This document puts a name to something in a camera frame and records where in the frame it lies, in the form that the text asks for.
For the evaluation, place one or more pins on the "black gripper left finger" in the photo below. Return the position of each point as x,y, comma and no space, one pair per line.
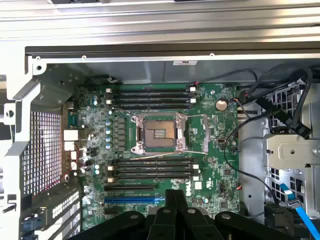
171,200

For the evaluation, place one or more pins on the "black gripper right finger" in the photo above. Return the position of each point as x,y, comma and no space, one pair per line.
180,200

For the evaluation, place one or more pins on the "RAM slot white latches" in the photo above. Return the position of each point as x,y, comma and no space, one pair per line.
152,87
152,100
152,176
152,165

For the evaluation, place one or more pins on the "RAM slot black latches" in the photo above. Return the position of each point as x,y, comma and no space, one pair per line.
152,171
152,160
152,94
152,106

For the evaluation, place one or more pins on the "blue expansion slot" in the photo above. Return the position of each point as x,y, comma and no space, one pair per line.
132,199

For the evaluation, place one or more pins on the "long black expansion slot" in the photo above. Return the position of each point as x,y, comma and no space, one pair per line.
130,187

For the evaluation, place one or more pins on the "thin metal locking lever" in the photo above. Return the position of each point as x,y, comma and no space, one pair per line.
122,111
155,155

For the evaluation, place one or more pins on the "short black expansion slot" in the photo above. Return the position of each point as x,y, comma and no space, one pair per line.
111,211

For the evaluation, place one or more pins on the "metal socket cover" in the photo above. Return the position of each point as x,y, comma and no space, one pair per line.
180,132

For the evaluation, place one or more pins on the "CPU socket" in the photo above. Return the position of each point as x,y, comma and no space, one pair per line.
157,132

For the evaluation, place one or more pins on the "green motherboard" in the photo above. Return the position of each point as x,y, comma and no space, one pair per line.
220,130

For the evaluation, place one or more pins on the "round silver coin battery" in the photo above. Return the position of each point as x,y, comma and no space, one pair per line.
221,104

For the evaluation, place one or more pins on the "grey metal disk bay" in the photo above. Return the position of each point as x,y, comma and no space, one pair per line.
290,150

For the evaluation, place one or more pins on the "grey metal PC case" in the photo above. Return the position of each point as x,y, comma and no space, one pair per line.
150,71

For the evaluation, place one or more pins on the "white sticker label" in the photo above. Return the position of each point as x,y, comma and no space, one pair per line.
185,62

